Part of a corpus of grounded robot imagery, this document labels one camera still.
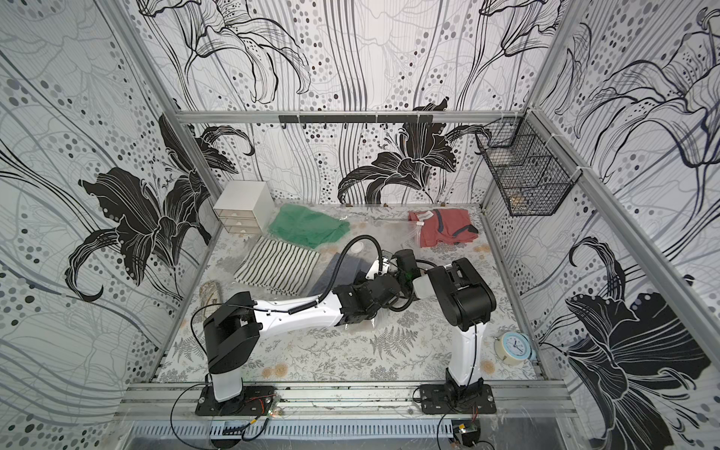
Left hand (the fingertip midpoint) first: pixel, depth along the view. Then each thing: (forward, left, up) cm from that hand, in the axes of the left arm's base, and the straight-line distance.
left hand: (376, 274), depth 85 cm
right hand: (+5, +3, -10) cm, 12 cm away
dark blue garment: (+5, +10, -9) cm, 14 cm away
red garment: (+27, -27, -7) cm, 39 cm away
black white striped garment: (+8, +34, -10) cm, 36 cm away
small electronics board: (-38, -25, -11) cm, 47 cm away
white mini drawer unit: (+26, +49, +1) cm, 55 cm away
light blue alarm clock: (-19, -39, -5) cm, 44 cm away
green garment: (+25, +27, -8) cm, 38 cm away
